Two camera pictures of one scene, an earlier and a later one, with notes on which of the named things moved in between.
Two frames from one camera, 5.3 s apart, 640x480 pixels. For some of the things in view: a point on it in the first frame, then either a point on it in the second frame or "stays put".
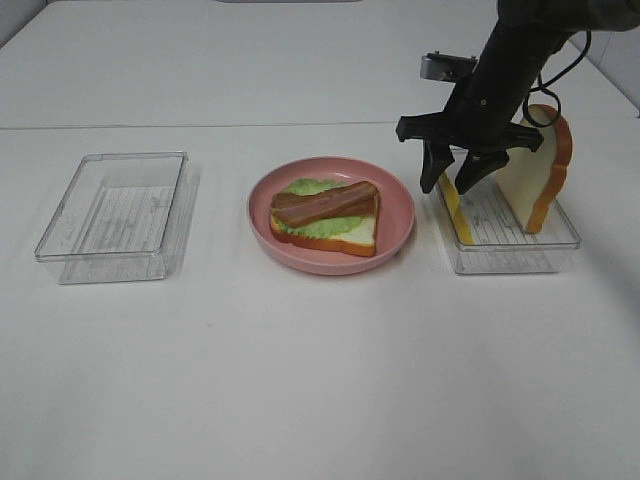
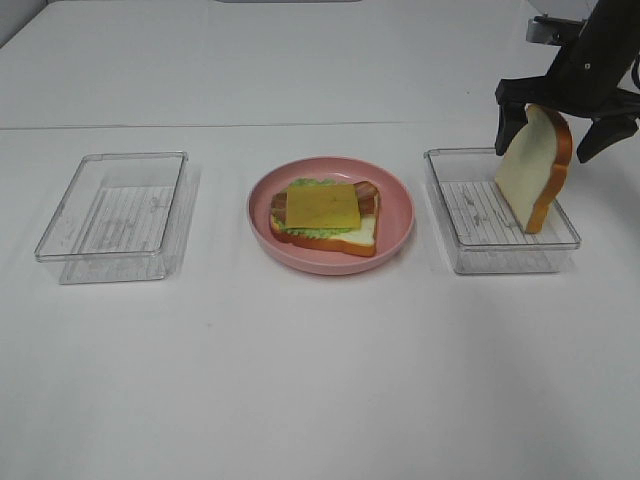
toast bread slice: x=360 y=239 stays put
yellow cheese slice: x=457 y=208 to x=322 y=206
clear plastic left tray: x=120 y=217 stays put
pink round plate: x=395 y=219 stays put
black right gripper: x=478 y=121 to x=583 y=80
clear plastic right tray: x=501 y=245 stays put
